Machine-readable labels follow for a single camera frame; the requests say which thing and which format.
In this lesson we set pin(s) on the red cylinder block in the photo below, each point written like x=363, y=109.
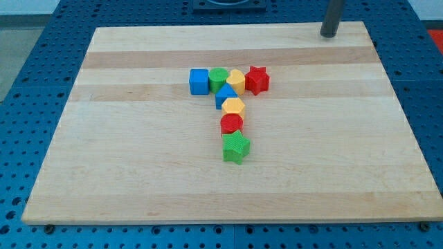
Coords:
x=230, y=123

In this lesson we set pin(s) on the yellow hexagon block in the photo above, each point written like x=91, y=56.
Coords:
x=233, y=106

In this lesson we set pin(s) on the green star block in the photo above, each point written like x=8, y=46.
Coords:
x=235, y=147

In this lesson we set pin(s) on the blue triangle block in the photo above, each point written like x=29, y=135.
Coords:
x=225, y=92

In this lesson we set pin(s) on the blue cube block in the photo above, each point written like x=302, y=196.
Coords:
x=198, y=81

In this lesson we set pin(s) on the yellow heart block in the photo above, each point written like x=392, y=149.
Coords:
x=236, y=80

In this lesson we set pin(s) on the green cylinder block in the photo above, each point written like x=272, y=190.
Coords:
x=217, y=78

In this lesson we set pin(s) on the red star block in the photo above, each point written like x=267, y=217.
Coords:
x=257, y=80

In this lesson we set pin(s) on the wooden board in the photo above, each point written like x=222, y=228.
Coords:
x=330, y=142

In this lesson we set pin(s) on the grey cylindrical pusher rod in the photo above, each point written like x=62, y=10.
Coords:
x=332, y=18

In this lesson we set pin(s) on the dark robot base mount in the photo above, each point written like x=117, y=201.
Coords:
x=227, y=5

